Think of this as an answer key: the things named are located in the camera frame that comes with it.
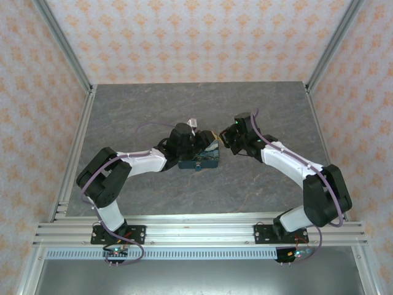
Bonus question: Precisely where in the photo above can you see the blue painted tin box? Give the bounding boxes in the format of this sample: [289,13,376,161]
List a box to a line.
[177,140,224,171]

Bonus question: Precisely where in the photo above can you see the grey metal sheet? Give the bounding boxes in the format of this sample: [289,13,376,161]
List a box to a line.
[33,259,367,295]

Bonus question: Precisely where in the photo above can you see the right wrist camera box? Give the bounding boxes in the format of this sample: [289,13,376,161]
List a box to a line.
[233,111,257,133]

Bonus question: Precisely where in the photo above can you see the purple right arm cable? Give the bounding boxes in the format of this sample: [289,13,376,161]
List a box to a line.
[250,106,345,265]

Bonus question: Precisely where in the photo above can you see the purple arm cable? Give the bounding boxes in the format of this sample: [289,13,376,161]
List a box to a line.
[80,120,179,267]
[250,106,345,265]

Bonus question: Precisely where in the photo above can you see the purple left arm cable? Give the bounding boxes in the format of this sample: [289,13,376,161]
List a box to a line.
[80,120,179,267]

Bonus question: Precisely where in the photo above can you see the aluminium side rail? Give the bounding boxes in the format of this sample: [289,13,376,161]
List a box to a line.
[305,82,351,222]
[48,85,98,224]

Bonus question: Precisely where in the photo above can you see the aluminium cross rail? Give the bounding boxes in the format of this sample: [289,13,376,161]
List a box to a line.
[32,214,369,247]

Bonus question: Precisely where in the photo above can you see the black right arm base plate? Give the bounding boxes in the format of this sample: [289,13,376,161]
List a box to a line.
[254,224,308,245]

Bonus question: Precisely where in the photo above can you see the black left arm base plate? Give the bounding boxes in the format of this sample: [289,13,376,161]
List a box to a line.
[90,224,147,245]

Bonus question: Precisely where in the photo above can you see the slotted grey cable duct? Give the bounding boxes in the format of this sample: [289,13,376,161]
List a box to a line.
[45,248,278,261]

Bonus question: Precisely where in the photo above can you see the aluminium corner post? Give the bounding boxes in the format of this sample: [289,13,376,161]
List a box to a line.
[32,0,95,95]
[305,0,366,95]

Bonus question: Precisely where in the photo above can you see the aluminium frame leg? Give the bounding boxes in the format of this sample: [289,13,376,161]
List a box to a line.
[15,245,47,295]
[351,245,379,295]

